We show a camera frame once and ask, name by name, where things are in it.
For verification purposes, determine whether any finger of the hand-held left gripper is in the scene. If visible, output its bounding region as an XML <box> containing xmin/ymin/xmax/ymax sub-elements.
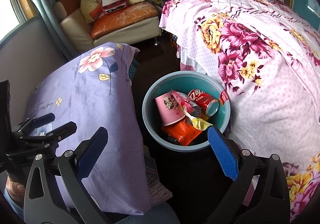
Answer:
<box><xmin>19</xmin><ymin>121</ymin><xmax>77</xmax><ymax>144</ymax></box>
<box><xmin>11</xmin><ymin>112</ymin><xmax>55</xmax><ymax>137</ymax></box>

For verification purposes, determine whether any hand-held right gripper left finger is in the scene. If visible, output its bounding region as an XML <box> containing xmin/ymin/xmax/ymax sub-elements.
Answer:
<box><xmin>24</xmin><ymin>127</ymin><xmax>108</xmax><ymax>224</ymax></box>

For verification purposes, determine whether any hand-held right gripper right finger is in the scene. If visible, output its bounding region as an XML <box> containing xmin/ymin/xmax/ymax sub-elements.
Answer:
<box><xmin>205</xmin><ymin>125</ymin><xmax>292</xmax><ymax>224</ymax></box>

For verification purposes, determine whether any yellow wrapper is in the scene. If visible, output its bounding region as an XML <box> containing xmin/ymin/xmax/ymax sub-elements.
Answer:
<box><xmin>184</xmin><ymin>112</ymin><xmax>213</xmax><ymax>131</ymax></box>

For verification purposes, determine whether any red orange snack bag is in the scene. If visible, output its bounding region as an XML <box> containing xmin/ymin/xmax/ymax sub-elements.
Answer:
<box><xmin>161</xmin><ymin>118</ymin><xmax>210</xmax><ymax>147</ymax></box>

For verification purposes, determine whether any red soda can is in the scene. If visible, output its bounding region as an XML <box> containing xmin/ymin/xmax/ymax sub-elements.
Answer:
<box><xmin>188</xmin><ymin>89</ymin><xmax>220</xmax><ymax>116</ymax></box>

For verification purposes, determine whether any pink red snack wrapper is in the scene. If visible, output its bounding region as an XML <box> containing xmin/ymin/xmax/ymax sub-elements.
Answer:
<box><xmin>171</xmin><ymin>90</ymin><xmax>202</xmax><ymax>118</ymax></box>

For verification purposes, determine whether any pink cartoon paper cup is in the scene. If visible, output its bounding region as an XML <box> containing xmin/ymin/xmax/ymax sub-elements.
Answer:
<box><xmin>154</xmin><ymin>91</ymin><xmax>187</xmax><ymax>125</ymax></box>

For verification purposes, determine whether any teal plastic bin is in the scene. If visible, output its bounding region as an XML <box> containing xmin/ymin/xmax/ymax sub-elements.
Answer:
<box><xmin>142</xmin><ymin>70</ymin><xmax>231</xmax><ymax>152</ymax></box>

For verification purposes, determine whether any person's left forearm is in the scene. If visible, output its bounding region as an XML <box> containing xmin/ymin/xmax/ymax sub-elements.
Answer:
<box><xmin>3</xmin><ymin>193</ymin><xmax>25</xmax><ymax>221</ymax></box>

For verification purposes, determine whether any person's left hand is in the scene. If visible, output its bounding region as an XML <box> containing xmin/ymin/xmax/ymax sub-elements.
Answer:
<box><xmin>6</xmin><ymin>179</ymin><xmax>25</xmax><ymax>203</ymax></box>

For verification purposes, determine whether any purple floral blanket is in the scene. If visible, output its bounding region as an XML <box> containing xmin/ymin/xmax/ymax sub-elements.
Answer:
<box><xmin>24</xmin><ymin>42</ymin><xmax>153</xmax><ymax>216</ymax></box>

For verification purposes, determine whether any striped grey rug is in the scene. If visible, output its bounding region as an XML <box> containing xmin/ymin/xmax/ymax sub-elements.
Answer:
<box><xmin>145</xmin><ymin>150</ymin><xmax>173</xmax><ymax>206</ymax></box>

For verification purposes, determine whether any blue fleece garment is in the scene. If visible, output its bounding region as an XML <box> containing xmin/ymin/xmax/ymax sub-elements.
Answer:
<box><xmin>105</xmin><ymin>203</ymin><xmax>180</xmax><ymax>224</ymax></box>

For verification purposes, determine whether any teal plaid cloth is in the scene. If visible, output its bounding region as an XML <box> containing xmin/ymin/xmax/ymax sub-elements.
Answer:
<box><xmin>129</xmin><ymin>59</ymin><xmax>140</xmax><ymax>82</ymax></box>

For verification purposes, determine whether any beige sofa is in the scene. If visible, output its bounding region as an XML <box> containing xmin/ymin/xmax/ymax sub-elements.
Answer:
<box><xmin>53</xmin><ymin>0</ymin><xmax>162</xmax><ymax>52</ymax></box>

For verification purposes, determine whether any pink floral bed sheet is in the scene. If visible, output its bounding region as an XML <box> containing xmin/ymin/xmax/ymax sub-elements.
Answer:
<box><xmin>159</xmin><ymin>0</ymin><xmax>320</xmax><ymax>217</ymax></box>

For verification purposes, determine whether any grey blue curtain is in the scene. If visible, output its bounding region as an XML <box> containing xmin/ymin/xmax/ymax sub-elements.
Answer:
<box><xmin>21</xmin><ymin>0</ymin><xmax>75</xmax><ymax>61</ymax></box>

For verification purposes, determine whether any window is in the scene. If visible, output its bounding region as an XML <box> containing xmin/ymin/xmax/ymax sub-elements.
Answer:
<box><xmin>5</xmin><ymin>0</ymin><xmax>40</xmax><ymax>35</ymax></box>

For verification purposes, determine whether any yellow cartoon pillow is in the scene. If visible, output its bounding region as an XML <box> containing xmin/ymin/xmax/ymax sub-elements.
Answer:
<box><xmin>80</xmin><ymin>0</ymin><xmax>105</xmax><ymax>24</ymax></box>

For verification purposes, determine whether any orange leather seat cushion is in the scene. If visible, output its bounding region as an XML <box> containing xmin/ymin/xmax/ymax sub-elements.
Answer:
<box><xmin>90</xmin><ymin>2</ymin><xmax>160</xmax><ymax>39</ymax></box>

